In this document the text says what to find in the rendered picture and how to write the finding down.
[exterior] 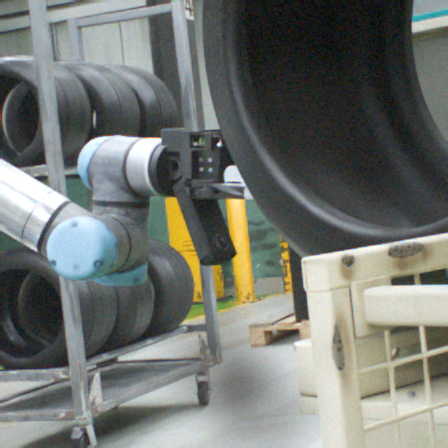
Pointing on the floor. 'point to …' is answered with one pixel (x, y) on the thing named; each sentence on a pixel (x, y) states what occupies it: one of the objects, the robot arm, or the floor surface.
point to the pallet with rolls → (290, 318)
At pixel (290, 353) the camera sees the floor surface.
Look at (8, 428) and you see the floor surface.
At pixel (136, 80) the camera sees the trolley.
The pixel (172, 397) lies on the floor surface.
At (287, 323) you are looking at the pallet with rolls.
